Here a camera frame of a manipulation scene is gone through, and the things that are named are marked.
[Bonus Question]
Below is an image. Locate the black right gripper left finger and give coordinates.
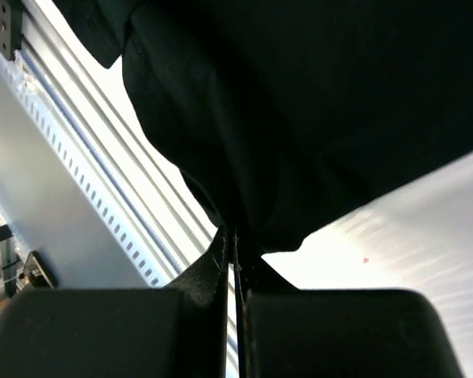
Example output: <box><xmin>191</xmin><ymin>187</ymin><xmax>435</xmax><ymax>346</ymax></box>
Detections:
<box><xmin>0</xmin><ymin>229</ymin><xmax>229</xmax><ymax>377</ymax></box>

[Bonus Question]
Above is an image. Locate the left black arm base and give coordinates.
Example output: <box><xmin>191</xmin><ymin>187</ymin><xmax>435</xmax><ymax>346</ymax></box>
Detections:
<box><xmin>0</xmin><ymin>0</ymin><xmax>24</xmax><ymax>61</ymax></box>

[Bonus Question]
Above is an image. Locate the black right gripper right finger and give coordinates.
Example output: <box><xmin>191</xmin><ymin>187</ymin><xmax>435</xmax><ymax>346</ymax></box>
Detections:
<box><xmin>233</xmin><ymin>236</ymin><xmax>462</xmax><ymax>377</ymax></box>

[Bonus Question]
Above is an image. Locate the aluminium mounting rail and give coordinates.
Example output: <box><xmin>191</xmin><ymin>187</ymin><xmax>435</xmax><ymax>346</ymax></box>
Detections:
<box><xmin>23</xmin><ymin>1</ymin><xmax>215</xmax><ymax>270</ymax></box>

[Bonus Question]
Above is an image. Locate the black t-shirt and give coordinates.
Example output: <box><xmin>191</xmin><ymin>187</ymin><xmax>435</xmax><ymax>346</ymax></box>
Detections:
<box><xmin>56</xmin><ymin>1</ymin><xmax>473</xmax><ymax>252</ymax></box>

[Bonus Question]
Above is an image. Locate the slotted white cable duct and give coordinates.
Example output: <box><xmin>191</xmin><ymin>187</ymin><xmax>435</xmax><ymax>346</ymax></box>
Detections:
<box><xmin>7</xmin><ymin>51</ymin><xmax>170</xmax><ymax>287</ymax></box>

